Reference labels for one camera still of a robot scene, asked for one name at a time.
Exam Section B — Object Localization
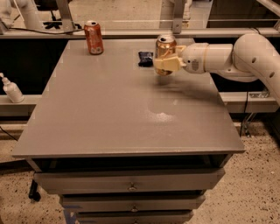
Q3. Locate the grey drawer cabinet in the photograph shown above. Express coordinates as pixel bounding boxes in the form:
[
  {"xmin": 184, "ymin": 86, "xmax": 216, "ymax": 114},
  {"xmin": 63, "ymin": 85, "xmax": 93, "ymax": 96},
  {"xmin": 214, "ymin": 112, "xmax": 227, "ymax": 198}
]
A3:
[{"xmin": 11, "ymin": 38, "xmax": 246, "ymax": 224}]

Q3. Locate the red coke can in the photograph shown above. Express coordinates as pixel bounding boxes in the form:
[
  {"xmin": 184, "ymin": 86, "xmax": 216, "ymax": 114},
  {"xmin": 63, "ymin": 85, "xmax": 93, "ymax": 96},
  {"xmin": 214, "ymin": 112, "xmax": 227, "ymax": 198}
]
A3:
[{"xmin": 84, "ymin": 20, "xmax": 104, "ymax": 55}]

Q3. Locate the dark blue crumpled bag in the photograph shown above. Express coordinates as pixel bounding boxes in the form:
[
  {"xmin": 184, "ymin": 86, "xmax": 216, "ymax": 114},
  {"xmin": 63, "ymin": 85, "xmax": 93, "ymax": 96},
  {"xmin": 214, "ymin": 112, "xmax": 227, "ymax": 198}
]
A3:
[{"xmin": 138, "ymin": 52, "xmax": 153, "ymax": 67}]

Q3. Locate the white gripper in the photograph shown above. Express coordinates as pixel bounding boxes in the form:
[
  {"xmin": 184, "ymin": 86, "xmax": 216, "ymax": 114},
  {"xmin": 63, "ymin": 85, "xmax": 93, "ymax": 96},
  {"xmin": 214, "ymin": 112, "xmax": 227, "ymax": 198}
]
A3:
[{"xmin": 153, "ymin": 43, "xmax": 208, "ymax": 74}]

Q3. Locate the orange gold soda can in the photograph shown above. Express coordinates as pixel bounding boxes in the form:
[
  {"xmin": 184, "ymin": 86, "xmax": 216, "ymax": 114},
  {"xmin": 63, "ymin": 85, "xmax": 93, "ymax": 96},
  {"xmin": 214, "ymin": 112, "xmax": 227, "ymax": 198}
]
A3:
[{"xmin": 153, "ymin": 34, "xmax": 177, "ymax": 75}]

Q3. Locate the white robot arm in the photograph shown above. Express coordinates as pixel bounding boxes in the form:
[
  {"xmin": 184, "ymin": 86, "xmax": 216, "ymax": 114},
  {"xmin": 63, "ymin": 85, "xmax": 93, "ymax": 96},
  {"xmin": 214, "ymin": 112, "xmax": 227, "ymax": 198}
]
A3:
[{"xmin": 153, "ymin": 33, "xmax": 280, "ymax": 104}]

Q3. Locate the metal frame post right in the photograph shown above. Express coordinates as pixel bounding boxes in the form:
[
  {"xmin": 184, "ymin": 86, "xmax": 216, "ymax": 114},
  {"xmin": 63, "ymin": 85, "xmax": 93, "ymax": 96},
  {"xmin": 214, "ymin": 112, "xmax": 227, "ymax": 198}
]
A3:
[{"xmin": 172, "ymin": 0, "xmax": 185, "ymax": 34}]

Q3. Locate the bottom grey drawer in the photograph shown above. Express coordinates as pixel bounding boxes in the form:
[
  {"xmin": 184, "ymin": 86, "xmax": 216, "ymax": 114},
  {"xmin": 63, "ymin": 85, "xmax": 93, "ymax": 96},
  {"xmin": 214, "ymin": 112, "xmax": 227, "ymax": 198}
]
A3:
[{"xmin": 76, "ymin": 210, "xmax": 193, "ymax": 224}]

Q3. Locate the metal frame post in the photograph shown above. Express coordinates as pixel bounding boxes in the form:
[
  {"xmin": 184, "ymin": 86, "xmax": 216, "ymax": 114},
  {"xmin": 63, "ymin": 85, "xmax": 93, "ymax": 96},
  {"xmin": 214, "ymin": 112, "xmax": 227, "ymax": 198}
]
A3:
[
  {"xmin": 56, "ymin": 0, "xmax": 75, "ymax": 32},
  {"xmin": 172, "ymin": 0, "xmax": 185, "ymax": 34}
]

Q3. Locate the middle grey drawer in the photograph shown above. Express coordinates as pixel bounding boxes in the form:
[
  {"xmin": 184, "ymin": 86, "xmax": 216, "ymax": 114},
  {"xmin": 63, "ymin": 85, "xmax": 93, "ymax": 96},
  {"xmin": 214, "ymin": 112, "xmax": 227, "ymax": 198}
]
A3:
[{"xmin": 60, "ymin": 194, "xmax": 205, "ymax": 213}]

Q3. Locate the white pump bottle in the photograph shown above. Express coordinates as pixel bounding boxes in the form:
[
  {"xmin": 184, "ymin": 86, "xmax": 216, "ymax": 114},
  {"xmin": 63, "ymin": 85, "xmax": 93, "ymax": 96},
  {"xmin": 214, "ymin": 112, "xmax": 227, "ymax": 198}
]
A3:
[{"xmin": 0, "ymin": 73, "xmax": 25, "ymax": 103}]

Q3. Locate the black cable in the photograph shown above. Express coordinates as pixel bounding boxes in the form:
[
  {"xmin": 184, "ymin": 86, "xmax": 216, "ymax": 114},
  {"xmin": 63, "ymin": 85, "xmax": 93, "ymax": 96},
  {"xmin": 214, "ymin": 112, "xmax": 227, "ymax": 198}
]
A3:
[{"xmin": 0, "ymin": 20, "xmax": 86, "ymax": 35}]

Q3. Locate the black office chair base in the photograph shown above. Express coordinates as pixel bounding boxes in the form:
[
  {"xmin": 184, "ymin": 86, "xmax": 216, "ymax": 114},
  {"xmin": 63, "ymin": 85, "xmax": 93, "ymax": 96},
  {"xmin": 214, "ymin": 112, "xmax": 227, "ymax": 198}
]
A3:
[{"xmin": 43, "ymin": 10, "xmax": 82, "ymax": 30}]

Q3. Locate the black caster wheel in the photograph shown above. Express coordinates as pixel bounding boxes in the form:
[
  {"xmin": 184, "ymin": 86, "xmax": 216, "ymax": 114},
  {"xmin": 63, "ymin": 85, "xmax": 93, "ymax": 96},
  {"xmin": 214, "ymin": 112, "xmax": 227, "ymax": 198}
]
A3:
[{"xmin": 28, "ymin": 180, "xmax": 41, "ymax": 201}]

